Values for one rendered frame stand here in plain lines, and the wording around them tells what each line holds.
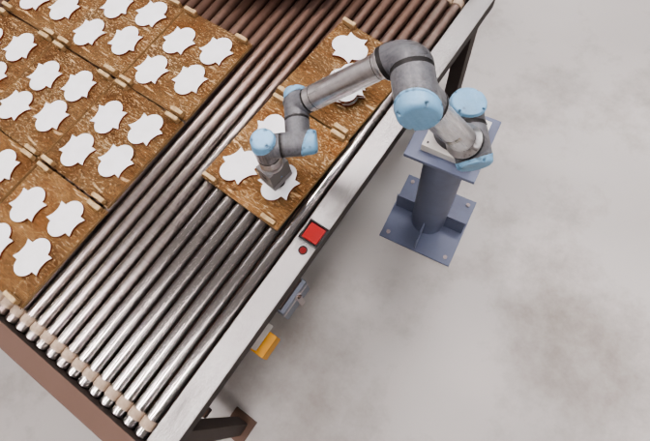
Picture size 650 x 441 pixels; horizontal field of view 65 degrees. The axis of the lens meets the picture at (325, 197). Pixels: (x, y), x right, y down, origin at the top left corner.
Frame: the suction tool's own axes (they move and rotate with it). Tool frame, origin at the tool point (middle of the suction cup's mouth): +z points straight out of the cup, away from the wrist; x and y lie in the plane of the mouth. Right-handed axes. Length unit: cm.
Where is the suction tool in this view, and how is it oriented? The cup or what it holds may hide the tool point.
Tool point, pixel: (279, 183)
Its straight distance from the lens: 176.5
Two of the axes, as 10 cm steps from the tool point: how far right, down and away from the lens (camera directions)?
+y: -6.6, 7.1, -2.3
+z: 0.8, 3.8, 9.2
